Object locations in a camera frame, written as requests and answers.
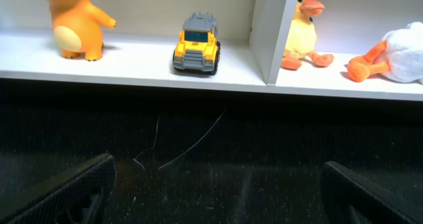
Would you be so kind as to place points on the yellow plush duck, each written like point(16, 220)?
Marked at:
point(300, 32)

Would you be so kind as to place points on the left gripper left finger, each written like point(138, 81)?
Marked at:
point(66, 194)

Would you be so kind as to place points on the white shelf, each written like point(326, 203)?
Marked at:
point(138, 65)

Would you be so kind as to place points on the orange rubber duck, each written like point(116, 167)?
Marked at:
point(76, 22)

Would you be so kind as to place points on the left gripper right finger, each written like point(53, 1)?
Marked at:
point(357, 201)

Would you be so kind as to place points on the white plush duck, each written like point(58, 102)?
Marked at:
point(401, 59)

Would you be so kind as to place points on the grey and yellow toy truck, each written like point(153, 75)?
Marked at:
point(196, 49)

